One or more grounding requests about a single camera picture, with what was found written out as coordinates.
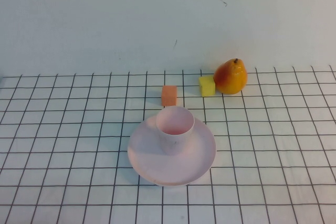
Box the pale pink round plate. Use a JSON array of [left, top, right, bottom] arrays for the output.
[[128, 115, 217, 188]]

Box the yellow foam cube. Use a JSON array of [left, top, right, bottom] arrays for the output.
[[198, 75, 216, 97]]

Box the pale pink plastic cup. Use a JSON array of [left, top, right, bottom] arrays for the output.
[[155, 106, 195, 156]]

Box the yellow orange toy pear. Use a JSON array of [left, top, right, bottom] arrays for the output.
[[213, 58, 248, 95]]

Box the orange foam cube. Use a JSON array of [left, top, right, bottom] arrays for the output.
[[161, 85, 179, 107]]

